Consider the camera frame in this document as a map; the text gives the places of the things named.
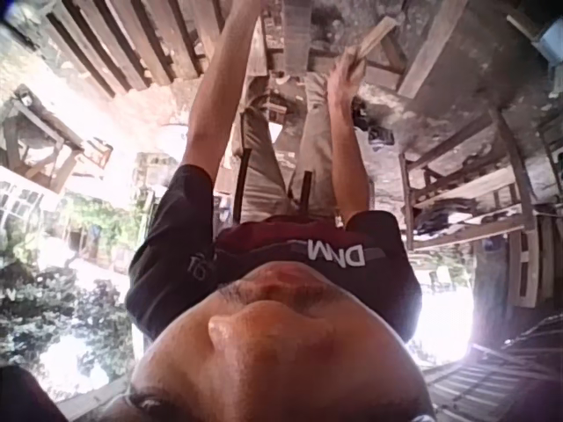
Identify person's right hand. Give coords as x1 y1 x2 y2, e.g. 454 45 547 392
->
327 46 369 98

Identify short wooden stick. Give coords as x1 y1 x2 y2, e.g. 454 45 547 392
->
350 16 399 62

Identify black tool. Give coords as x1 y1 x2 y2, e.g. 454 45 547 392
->
351 104 393 147

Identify upright wooden plank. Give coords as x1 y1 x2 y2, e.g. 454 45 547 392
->
281 0 314 76

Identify person's legs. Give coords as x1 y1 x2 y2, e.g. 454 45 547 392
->
235 69 343 221

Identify wooden shelf rack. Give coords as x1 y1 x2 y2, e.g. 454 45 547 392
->
398 108 543 252

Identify light blue box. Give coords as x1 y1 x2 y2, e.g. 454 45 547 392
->
530 16 563 63

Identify slatted wooden pallet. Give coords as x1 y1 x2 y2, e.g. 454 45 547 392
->
45 0 213 98

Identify slatted wooden panel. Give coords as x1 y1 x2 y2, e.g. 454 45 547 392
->
420 316 563 422

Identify large wooden frame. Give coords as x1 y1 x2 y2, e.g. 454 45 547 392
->
363 0 474 100

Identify black hanging strap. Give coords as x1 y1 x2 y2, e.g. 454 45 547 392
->
237 148 252 222
301 171 314 217

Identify small wooden frame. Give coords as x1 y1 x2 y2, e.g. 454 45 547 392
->
82 139 113 171

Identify wooden stool frame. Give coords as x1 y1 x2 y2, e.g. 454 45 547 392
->
0 85 85 195

